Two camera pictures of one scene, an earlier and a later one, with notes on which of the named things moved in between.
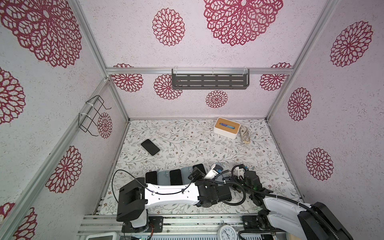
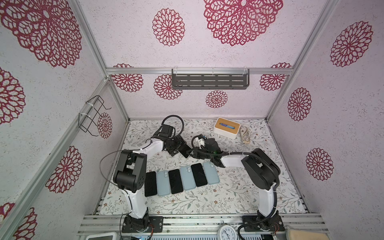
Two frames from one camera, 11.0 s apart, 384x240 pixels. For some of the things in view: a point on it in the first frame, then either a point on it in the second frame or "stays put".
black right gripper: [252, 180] -> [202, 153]
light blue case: [185, 171] stays put
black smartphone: [175, 177] stays put
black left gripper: [196, 173] -> [179, 140]
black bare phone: [151, 177] stays put
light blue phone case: [163, 178] stays put
